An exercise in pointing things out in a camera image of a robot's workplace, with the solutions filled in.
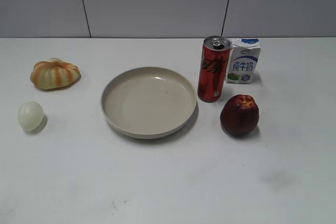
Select white egg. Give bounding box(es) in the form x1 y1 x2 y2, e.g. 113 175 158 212
17 101 44 132

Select beige round plate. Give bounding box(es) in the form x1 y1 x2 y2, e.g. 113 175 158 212
101 67 197 140

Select red cola can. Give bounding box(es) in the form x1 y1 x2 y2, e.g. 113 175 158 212
197 36 232 103

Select dark red peach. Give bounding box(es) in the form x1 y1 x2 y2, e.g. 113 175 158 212
220 94 259 137

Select white blue milk carton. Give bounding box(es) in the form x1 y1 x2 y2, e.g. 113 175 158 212
226 38 261 84

